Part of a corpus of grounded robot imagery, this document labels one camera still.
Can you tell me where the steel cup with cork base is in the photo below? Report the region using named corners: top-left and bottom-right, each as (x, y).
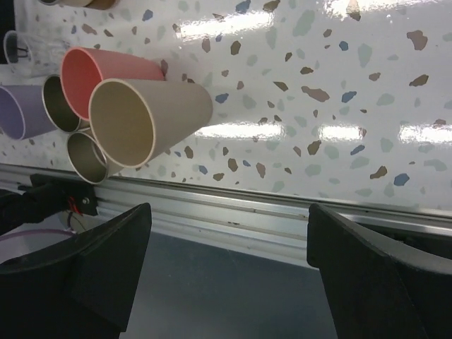
top-left (39, 0), bottom-right (117, 11)

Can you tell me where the steel cup near pink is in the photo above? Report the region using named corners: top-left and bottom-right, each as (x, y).
top-left (42, 74), bottom-right (90, 133)

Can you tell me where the clear glass cup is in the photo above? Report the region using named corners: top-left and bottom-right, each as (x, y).
top-left (2, 30), bottom-right (71, 78)

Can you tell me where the aluminium table edge rail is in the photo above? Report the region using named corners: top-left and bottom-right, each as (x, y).
top-left (0, 162), bottom-right (452, 266)

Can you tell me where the pink plastic cup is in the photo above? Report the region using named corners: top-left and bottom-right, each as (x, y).
top-left (60, 47), bottom-right (165, 121)

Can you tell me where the purple plastic cup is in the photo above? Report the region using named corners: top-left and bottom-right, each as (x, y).
top-left (1, 85), bottom-right (57, 141)

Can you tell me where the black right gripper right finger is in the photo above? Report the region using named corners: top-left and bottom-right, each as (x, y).
top-left (307, 204), bottom-right (451, 338)

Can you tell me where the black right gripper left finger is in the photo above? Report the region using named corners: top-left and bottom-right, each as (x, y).
top-left (1, 203), bottom-right (152, 333)

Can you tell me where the beige plastic cup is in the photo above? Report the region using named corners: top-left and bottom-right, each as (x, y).
top-left (88, 78), bottom-right (213, 168)

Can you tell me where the steel cup near rail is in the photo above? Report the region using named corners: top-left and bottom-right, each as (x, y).
top-left (66, 129), bottom-right (123, 185)

